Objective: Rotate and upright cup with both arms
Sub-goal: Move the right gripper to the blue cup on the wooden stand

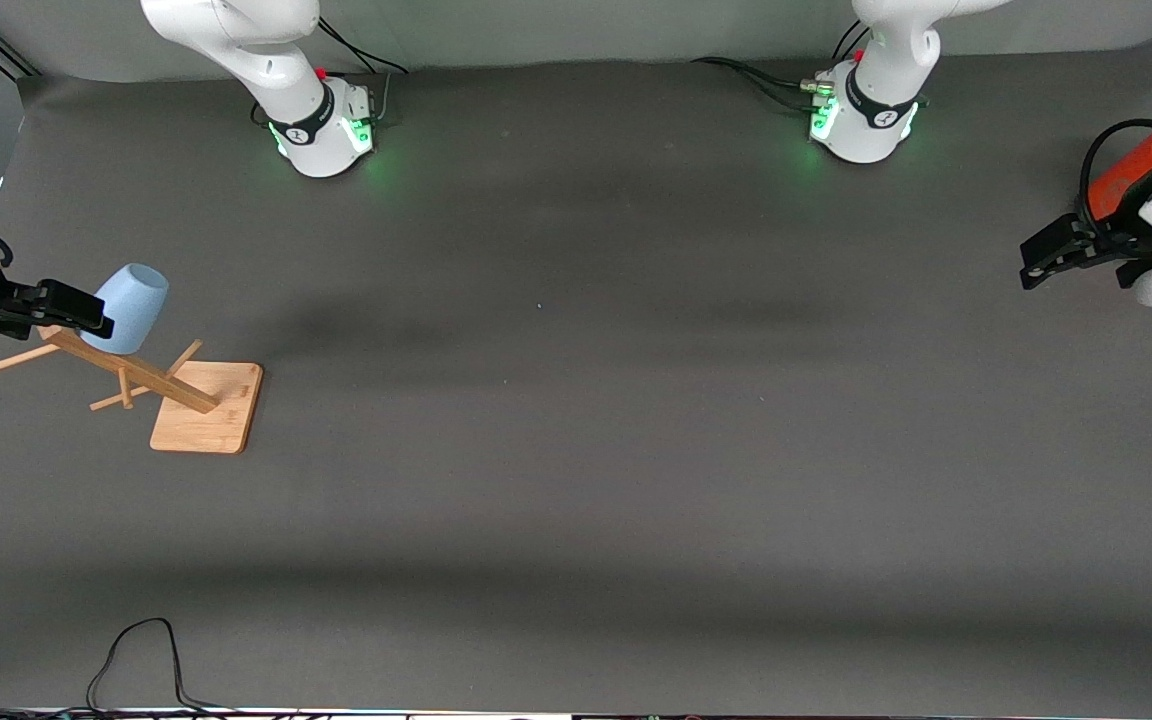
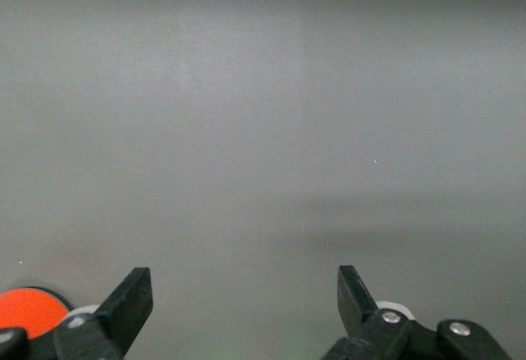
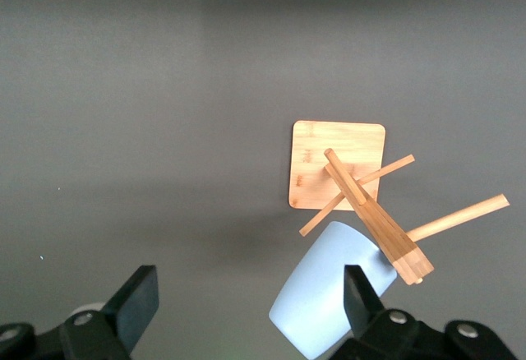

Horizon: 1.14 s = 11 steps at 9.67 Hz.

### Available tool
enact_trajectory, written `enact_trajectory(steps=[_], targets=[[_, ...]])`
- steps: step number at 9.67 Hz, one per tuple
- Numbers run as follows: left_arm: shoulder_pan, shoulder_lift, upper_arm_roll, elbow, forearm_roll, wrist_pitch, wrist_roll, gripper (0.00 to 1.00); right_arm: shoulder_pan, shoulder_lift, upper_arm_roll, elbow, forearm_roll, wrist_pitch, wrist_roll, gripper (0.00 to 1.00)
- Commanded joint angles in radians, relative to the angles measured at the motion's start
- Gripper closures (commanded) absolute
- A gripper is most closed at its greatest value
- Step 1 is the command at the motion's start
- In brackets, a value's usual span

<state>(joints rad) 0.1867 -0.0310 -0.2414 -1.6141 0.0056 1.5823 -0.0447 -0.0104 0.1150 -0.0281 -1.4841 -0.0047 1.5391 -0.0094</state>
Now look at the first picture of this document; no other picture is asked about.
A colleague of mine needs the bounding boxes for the black arm base cables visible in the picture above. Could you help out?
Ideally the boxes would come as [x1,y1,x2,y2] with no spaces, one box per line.
[691,20,872,111]
[316,18,409,126]

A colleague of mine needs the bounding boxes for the black frame rail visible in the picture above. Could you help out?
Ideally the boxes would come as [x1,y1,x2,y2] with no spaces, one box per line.
[0,28,40,81]

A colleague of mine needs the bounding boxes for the light blue cup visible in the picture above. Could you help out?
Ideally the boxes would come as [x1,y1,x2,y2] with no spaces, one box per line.
[81,263,170,356]

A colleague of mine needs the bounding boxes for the orange cylindrical canister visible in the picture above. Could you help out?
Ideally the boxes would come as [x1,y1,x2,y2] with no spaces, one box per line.
[1086,120,1152,233]

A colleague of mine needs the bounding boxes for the black cable on table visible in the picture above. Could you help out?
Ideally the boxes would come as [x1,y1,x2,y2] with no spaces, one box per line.
[86,618,237,716]

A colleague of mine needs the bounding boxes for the wooden cup rack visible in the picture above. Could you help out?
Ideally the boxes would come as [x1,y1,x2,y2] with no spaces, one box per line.
[0,322,265,455]

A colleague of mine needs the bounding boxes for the black left arm base cables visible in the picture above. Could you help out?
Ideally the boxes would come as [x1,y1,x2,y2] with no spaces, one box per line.
[691,20,872,111]

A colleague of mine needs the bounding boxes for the black right arm base cables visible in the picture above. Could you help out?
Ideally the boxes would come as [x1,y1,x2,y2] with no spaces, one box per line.
[316,18,409,126]

